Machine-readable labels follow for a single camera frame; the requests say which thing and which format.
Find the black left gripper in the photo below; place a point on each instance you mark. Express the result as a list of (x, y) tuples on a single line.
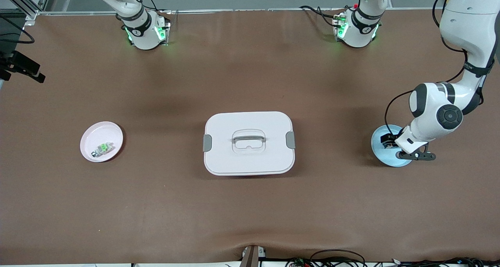
[(391, 139)]

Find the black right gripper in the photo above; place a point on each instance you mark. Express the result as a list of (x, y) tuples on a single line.
[(2, 61)]

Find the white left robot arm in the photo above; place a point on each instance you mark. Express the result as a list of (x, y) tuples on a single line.
[(437, 114)]

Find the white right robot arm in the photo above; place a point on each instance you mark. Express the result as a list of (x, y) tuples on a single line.
[(142, 29)]

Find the light blue round plate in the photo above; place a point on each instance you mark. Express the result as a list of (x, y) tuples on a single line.
[(383, 155)]

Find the grey box latch clip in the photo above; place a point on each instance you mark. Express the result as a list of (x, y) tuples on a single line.
[(207, 143), (290, 139)]

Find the pink round plate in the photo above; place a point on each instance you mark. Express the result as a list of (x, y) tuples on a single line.
[(101, 134)]

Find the white lidded storage box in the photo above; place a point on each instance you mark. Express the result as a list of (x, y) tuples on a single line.
[(250, 161)]

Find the brown table mat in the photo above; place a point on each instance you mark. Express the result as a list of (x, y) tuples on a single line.
[(250, 212)]

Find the aluminium frame profile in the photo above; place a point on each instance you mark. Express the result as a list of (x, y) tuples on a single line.
[(31, 5)]

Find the green and clear switch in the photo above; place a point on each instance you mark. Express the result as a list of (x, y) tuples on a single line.
[(103, 148)]

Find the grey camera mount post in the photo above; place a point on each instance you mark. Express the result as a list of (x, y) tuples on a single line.
[(252, 257)]

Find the silver table edge rail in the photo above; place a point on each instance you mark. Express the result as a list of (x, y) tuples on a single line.
[(254, 10)]

